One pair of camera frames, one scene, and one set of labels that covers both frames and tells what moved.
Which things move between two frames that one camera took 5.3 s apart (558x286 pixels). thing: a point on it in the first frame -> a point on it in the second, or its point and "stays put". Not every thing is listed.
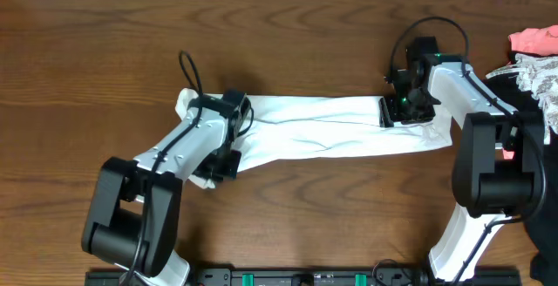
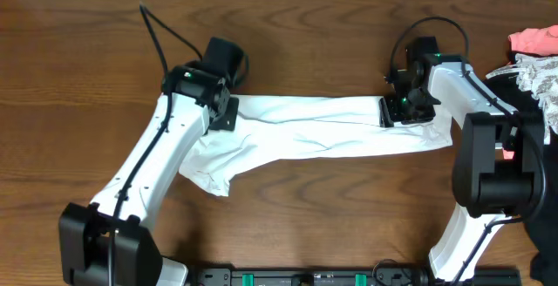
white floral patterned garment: x=540 y=76 stays put
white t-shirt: x=287 y=127 stays put
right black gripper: x=390 y=112 stays put
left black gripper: x=227 y=164 -> x=229 y=114
